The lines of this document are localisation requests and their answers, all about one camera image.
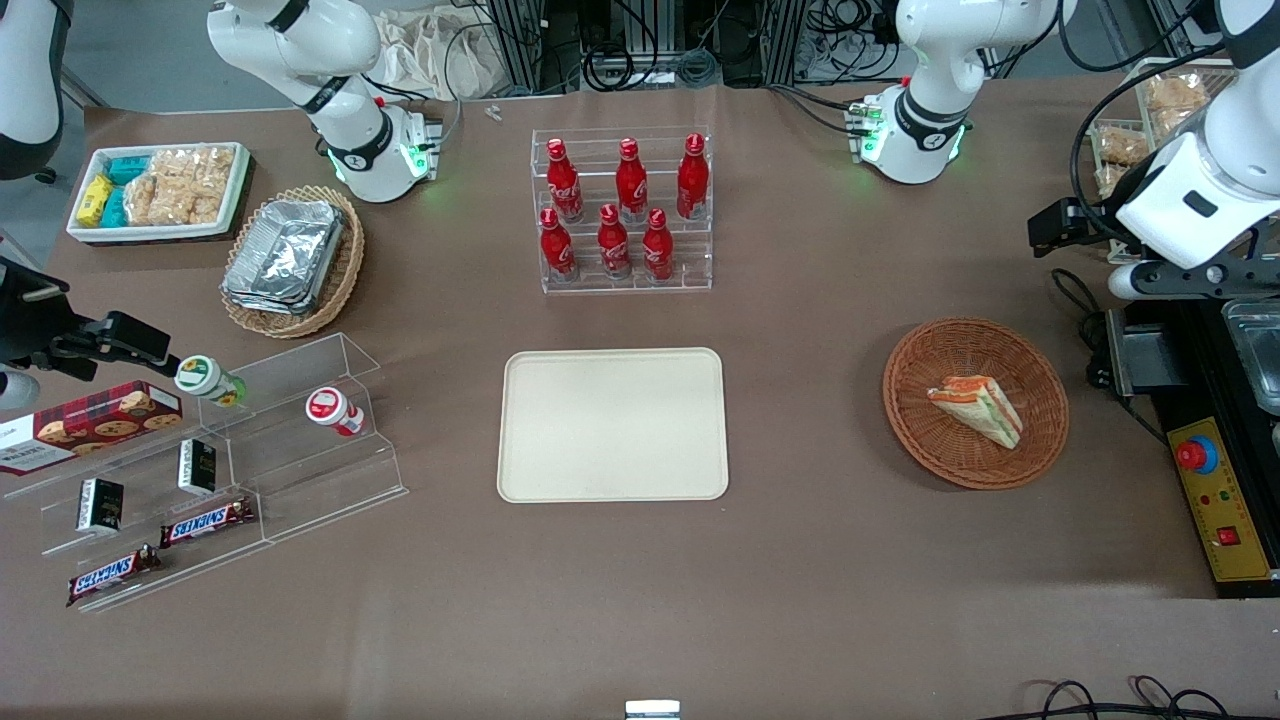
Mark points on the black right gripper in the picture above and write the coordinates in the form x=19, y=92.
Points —
x=28, y=325

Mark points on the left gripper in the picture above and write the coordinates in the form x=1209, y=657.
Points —
x=1098, y=222

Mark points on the triangular sandwich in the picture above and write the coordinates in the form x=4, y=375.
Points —
x=980, y=410

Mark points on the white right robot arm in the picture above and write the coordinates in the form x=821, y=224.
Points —
x=345, y=120

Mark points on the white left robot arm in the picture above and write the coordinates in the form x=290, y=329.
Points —
x=925, y=90

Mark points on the aluminium foil tray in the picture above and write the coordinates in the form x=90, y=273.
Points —
x=285, y=250

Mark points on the oval light wicker basket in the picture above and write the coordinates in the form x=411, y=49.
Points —
x=345, y=270

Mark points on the round brown wicker basket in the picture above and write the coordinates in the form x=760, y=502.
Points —
x=960, y=460

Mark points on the beige plastic tray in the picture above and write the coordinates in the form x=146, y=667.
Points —
x=610, y=425

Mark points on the clear fried snack bag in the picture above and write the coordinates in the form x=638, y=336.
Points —
x=1110, y=180
x=1175, y=92
x=1175, y=120
x=1120, y=148

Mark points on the red tartan cookie box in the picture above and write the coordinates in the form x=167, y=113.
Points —
x=90, y=425

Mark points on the green capped small bottle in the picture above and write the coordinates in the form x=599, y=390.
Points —
x=205, y=378

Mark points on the white rectangular bin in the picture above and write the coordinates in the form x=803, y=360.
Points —
x=150, y=233

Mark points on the teal snack packet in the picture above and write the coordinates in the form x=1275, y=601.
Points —
x=127, y=169
x=115, y=208

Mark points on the yellow snack packet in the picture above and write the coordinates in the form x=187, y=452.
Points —
x=94, y=200

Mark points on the small black box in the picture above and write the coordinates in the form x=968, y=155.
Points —
x=100, y=505
x=197, y=467

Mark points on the clear rice cracker bag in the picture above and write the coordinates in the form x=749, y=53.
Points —
x=140, y=200
x=195, y=208
x=195, y=168

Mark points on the black cooking appliance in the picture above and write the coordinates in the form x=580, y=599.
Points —
x=1190, y=370

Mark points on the Snickers chocolate bar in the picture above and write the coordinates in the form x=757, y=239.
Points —
x=205, y=522
x=110, y=575

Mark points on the steel pan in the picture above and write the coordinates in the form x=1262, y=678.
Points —
x=1260, y=350

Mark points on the clear acrylic stepped shelf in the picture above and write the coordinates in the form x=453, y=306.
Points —
x=300, y=470

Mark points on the red capped small bottle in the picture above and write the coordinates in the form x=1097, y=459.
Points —
x=332, y=410

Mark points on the red emergency stop button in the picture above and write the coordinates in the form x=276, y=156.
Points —
x=1196, y=455

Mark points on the yellow control panel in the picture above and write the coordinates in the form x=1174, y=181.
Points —
x=1225, y=510

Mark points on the red cola bottle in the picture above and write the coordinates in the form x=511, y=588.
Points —
x=657, y=246
x=563, y=182
x=556, y=245
x=692, y=178
x=630, y=180
x=613, y=243

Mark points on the clear acrylic bottle rack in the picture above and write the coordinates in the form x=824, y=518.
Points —
x=690, y=255

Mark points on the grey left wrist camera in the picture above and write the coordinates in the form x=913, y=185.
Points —
x=1135, y=281

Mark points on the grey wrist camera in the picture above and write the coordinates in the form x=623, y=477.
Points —
x=1135, y=281
x=15, y=390

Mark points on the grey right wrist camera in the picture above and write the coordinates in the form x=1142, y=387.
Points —
x=15, y=390

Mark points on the aluminium profile frame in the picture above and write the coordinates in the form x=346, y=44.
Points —
x=530, y=45

